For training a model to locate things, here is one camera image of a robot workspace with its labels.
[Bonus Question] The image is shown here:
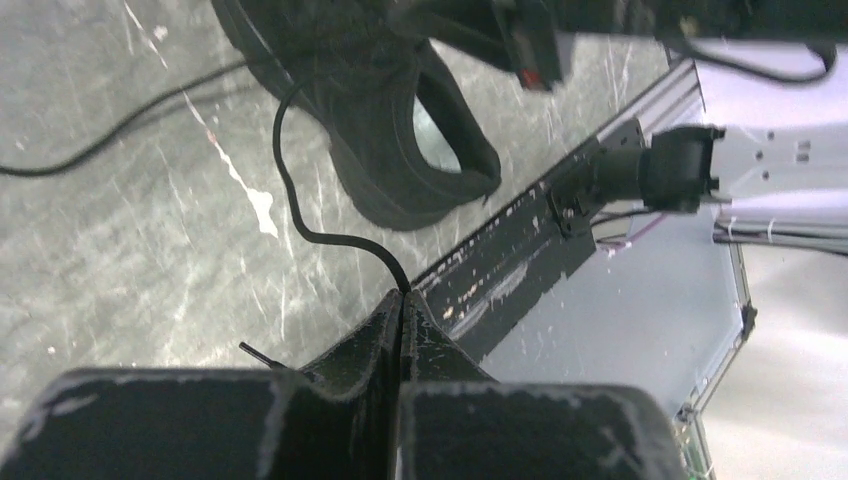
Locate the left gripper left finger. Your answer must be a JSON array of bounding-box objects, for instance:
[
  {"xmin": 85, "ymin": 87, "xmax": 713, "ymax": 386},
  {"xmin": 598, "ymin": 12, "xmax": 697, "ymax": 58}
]
[{"xmin": 1, "ymin": 291, "xmax": 403, "ymax": 479}]

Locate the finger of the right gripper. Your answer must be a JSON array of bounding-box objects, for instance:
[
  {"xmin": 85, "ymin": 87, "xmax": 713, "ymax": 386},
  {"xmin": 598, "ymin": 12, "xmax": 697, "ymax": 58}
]
[{"xmin": 390, "ymin": 0, "xmax": 528, "ymax": 72}]

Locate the black sneaker shoe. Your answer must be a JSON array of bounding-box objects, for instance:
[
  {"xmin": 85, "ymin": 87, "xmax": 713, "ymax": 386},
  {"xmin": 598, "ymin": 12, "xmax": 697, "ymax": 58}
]
[{"xmin": 213, "ymin": 1, "xmax": 501, "ymax": 231}]

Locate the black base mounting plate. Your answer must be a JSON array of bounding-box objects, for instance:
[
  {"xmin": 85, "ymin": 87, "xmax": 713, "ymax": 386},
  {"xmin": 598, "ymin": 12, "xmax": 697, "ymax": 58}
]
[{"xmin": 413, "ymin": 119, "xmax": 645, "ymax": 361}]

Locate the aluminium frame rail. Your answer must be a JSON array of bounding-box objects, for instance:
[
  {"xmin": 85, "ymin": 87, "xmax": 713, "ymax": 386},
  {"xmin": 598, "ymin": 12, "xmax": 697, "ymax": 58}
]
[{"xmin": 596, "ymin": 58, "xmax": 760, "ymax": 480}]

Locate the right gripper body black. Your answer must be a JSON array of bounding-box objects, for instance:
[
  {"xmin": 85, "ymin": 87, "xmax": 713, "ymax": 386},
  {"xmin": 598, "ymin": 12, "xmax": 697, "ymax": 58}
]
[{"xmin": 492, "ymin": 0, "xmax": 847, "ymax": 87}]

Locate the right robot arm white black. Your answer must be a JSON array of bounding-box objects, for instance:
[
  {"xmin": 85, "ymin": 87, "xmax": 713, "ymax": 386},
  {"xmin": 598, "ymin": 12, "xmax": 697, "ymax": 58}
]
[{"xmin": 389, "ymin": 1, "xmax": 847, "ymax": 244}]

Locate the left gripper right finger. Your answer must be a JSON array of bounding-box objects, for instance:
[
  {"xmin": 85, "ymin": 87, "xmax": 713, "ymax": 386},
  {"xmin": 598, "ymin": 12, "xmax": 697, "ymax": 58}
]
[{"xmin": 396, "ymin": 291, "xmax": 687, "ymax": 479}]

